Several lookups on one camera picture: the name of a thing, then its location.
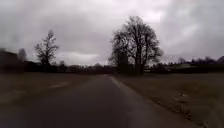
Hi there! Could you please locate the dark line of trees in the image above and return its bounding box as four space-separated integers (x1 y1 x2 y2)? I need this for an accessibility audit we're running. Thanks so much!
0 55 224 75

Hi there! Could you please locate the large bare tree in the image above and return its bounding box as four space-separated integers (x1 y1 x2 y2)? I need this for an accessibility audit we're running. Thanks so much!
108 15 164 76

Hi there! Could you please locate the dark asphalt road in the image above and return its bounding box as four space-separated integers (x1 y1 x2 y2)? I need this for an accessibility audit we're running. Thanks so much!
0 73 203 128

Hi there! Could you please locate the dry grass verge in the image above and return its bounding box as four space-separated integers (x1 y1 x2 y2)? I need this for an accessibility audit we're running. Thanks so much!
111 72 224 128

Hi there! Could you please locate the slender bare tree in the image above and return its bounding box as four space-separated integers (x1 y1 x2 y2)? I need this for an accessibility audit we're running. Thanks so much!
33 29 60 68

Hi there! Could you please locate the pale low building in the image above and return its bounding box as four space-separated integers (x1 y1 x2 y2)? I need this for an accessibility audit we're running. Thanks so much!
166 63 193 70

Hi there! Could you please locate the brownish grass field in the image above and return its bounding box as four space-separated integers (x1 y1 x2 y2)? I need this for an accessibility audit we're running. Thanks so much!
0 72 102 111

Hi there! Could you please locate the small bare tree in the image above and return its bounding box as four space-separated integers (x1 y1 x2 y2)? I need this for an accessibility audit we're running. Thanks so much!
17 48 28 64

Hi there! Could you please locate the dark building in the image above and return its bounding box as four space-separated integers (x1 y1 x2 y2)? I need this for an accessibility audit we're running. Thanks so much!
0 49 24 74

